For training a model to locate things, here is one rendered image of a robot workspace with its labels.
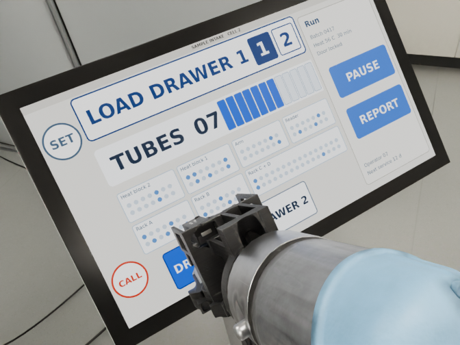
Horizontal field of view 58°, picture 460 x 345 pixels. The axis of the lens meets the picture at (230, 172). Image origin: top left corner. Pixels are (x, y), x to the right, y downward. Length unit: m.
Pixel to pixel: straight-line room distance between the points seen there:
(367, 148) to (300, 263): 0.41
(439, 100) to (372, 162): 1.98
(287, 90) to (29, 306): 1.55
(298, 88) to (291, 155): 0.09
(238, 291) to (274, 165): 0.30
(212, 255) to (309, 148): 0.26
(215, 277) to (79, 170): 0.22
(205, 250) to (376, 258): 0.18
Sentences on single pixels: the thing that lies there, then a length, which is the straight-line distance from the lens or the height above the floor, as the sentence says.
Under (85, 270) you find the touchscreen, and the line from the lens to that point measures 0.49.
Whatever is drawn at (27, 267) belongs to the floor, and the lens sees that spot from 2.04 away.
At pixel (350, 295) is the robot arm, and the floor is 1.27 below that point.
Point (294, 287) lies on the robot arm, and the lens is 0.19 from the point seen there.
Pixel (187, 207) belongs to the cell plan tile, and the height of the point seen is 1.05.
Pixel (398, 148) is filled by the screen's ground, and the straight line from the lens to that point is 0.63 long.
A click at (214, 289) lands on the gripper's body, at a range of 0.34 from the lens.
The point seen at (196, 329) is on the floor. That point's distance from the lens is 1.60.
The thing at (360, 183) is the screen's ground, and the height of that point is 0.99.
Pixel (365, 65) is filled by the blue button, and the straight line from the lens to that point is 0.62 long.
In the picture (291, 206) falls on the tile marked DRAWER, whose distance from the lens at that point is 0.54.
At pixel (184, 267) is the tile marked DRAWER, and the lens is 0.50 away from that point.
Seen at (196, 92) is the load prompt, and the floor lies 1.14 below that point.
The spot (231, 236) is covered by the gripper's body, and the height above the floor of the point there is 1.19.
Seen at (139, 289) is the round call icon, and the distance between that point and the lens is 0.50.
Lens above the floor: 1.41
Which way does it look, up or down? 43 degrees down
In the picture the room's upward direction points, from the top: 10 degrees counter-clockwise
